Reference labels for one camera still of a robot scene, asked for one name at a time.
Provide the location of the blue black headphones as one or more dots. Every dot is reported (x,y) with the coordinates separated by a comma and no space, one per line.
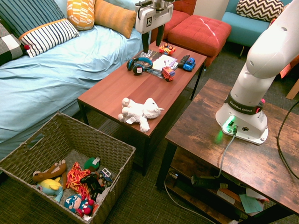
(138,70)

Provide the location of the light wooden furniture leg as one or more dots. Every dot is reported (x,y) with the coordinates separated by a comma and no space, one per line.
(294,89)

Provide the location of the black white chevron pillow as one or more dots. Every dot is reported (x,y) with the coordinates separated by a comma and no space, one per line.
(259,9)

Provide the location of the green round plush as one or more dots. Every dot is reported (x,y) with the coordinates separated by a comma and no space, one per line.
(90,164)

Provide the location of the blue toy car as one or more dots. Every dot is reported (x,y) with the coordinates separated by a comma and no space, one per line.
(189,64)

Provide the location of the teal armchair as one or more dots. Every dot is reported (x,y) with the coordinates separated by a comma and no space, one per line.
(243,25)

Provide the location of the red tufted ottoman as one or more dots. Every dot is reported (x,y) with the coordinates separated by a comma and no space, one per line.
(198,32)

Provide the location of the yellow white patterned bolster pillow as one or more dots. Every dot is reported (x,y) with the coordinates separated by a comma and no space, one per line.
(80,14)

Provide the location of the brown deer plush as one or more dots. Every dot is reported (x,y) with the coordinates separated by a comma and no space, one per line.
(50,172)

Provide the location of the red orange toy truck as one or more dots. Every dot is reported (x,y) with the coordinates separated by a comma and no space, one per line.
(168,73)

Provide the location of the green paper sheet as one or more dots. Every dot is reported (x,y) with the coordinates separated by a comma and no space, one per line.
(251,204)

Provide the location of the black power adapter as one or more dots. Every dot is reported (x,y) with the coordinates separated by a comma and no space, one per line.
(205,182)

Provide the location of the rustic brown wooden table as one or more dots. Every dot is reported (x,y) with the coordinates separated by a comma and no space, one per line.
(205,130)

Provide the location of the blue and white striped pillow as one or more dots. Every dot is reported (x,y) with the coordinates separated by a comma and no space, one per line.
(46,37)

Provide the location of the dark magazine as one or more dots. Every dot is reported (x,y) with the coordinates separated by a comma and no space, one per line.
(150,54)

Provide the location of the white paper label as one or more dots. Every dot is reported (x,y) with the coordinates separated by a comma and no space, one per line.
(225,196)

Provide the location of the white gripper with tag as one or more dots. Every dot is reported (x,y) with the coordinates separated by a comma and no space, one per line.
(151,19)

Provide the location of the black white checked pillow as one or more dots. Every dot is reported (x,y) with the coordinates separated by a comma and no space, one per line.
(9,46)

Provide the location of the small toy jeep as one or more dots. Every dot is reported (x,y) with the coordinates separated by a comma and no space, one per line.
(105,175)

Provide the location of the white purple book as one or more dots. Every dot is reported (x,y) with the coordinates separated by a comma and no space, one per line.
(163,61)

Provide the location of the woven wicker basket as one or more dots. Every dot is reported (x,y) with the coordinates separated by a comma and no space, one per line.
(70,130)

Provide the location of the orange toy tractor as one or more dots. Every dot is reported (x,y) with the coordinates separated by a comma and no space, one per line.
(167,49)

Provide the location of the yellow blue pony plush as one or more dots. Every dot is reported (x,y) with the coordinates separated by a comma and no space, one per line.
(50,185)

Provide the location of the black remote control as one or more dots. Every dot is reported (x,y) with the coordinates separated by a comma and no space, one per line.
(183,61)

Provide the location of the red flame pattern plush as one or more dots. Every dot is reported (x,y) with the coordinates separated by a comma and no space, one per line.
(76,177)

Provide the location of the mustard ribbed cushion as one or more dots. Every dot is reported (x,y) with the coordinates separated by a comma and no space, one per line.
(112,16)

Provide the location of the white stuffed unicorn toy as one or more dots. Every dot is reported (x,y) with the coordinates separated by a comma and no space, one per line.
(140,112)

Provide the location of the red armchair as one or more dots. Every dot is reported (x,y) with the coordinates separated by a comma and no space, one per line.
(177,18)

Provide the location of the Captain America plush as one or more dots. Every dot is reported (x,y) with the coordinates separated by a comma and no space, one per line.
(74,203)

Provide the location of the light blue sofa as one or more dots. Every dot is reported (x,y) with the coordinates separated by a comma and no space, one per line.
(58,77)

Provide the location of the small white plush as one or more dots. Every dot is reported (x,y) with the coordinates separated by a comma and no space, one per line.
(102,196)

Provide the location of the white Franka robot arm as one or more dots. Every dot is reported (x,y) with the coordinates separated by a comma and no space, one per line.
(257,58)

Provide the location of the red-brown wooden coffee table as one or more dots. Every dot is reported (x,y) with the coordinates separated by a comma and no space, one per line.
(121,86)

